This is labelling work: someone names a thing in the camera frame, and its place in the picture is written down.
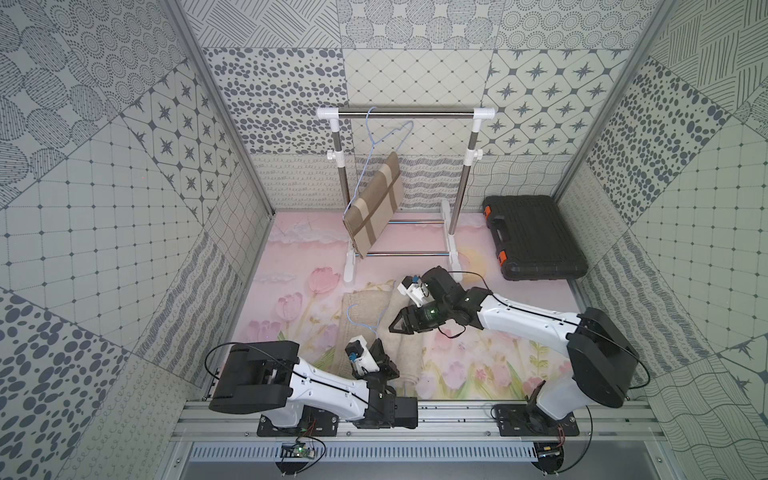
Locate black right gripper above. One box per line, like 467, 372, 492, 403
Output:
387, 299, 451, 335

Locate beige scarf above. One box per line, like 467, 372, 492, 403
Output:
330, 288, 423, 391

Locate brown plaid scarf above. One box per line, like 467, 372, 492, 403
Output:
343, 152, 404, 258

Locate blue wire hanger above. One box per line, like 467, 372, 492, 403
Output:
343, 106, 414, 214
345, 302, 388, 340

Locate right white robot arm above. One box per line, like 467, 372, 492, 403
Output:
388, 266, 640, 430

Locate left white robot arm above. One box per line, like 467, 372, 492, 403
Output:
209, 336, 418, 429

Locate green circuit board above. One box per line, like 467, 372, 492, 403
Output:
280, 441, 317, 461

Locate black plastic tool case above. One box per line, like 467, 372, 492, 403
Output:
482, 195, 588, 281

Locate right controller board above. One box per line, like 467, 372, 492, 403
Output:
533, 442, 564, 474

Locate white steel clothes rack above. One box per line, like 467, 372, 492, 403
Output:
316, 106, 496, 271

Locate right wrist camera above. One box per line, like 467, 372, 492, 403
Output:
397, 275, 432, 307

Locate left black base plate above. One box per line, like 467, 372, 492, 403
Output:
257, 403, 339, 437

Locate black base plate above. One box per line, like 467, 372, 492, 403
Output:
257, 403, 339, 437
491, 404, 580, 438

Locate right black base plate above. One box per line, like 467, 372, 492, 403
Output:
491, 404, 580, 438

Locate aluminium mounting rail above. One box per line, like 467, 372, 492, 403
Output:
171, 401, 666, 464

